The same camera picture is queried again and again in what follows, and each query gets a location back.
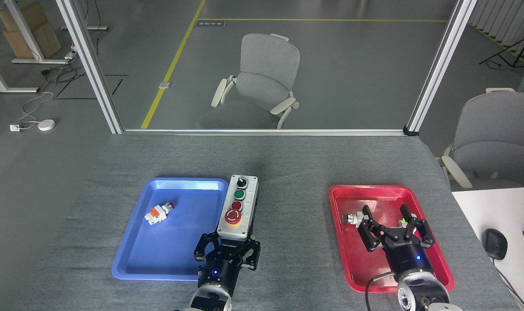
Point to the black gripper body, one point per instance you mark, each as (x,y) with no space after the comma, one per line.
(406,259)
(221,270)

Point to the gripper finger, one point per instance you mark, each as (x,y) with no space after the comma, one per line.
(203,248)
(372,233)
(252,255)
(419,229)

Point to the grey control box with buttons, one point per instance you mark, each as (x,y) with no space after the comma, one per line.
(238,207)

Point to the large cardboard box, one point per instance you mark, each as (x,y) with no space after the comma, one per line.
(48,41)

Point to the small cardboard box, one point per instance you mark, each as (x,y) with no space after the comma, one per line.
(29,15)

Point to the blue plastic tray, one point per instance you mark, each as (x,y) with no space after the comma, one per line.
(184,233)

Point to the red plastic tray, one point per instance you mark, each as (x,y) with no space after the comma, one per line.
(374,196)

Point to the black computer mouse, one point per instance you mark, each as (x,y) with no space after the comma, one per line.
(495,244)

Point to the white desk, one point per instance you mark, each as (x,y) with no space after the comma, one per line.
(495,207)

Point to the grey office chair white armrests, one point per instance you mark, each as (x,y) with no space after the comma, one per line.
(266,65)
(497,138)

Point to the silver floor outlet plate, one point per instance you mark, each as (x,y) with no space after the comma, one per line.
(165,85)

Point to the white round floor device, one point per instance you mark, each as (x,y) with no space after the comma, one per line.
(46,125)

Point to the black tripod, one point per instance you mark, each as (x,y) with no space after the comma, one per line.
(519,49)

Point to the dark floor label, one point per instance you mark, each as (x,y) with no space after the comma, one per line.
(210,23)

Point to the white power strip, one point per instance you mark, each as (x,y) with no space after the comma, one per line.
(70,55)

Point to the red push button switch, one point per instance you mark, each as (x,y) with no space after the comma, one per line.
(156,214)

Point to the silver aluminium rail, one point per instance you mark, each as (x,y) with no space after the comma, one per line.
(262,131)

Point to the silver aluminium post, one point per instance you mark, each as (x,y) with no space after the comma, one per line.
(441,65)
(89,65)

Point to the white wall plug adapter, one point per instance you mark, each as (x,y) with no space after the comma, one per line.
(14,128)

